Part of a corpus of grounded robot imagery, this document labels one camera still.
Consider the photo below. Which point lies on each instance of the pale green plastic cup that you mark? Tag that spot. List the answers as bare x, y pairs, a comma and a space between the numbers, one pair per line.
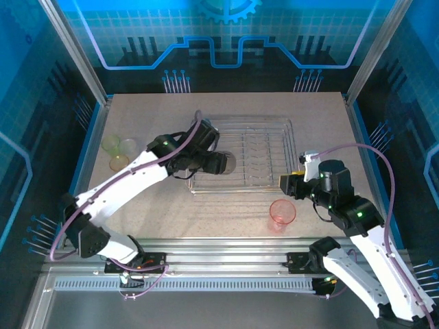
128, 146

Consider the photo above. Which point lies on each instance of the aluminium frame post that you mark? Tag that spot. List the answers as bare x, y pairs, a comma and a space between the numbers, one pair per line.
81, 58
376, 51

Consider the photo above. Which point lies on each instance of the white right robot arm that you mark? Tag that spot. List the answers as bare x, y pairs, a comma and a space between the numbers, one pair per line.
343, 270

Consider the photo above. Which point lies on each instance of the aluminium frame rail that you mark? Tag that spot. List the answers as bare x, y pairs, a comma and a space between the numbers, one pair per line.
223, 246

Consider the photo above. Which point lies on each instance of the yellow plastic cup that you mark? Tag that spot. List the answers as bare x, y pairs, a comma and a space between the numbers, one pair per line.
118, 162

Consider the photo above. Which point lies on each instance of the pink plastic cup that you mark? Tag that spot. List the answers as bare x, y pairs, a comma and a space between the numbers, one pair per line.
282, 212

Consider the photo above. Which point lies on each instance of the grey metal base plate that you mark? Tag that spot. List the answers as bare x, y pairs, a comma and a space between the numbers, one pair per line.
205, 312

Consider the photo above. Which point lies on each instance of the blue table edge trim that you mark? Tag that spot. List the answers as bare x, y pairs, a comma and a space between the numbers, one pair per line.
359, 118
81, 164

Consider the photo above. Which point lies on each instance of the clear plastic dish rack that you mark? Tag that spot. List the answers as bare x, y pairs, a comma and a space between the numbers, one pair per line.
291, 144

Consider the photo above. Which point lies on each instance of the smoke grey plastic cup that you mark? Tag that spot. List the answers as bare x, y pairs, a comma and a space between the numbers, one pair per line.
230, 164

